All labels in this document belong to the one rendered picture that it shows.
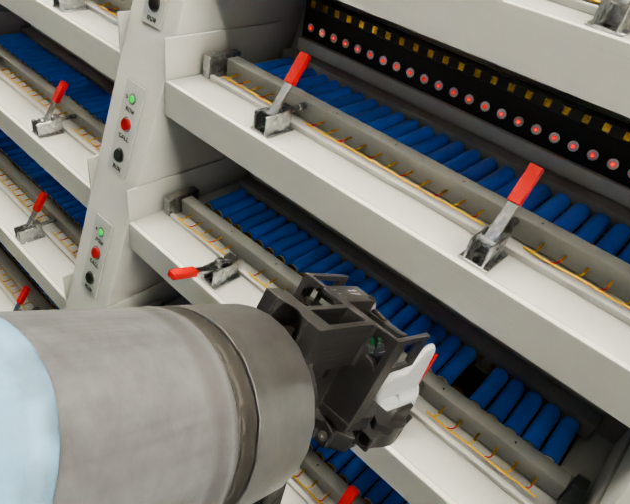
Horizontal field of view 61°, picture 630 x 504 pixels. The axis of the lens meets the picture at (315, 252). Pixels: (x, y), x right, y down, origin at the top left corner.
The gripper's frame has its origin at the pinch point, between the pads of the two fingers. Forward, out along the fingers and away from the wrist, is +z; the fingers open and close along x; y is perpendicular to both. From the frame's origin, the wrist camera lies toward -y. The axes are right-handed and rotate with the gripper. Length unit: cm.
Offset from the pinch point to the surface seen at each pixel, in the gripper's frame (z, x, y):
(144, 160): 6.2, 42.5, 0.2
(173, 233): 10.8, 37.1, -7.0
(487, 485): 11.6, -10.5, -6.6
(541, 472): 13.6, -13.5, -3.1
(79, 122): 14, 69, -4
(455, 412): 13.8, -4.4, -3.6
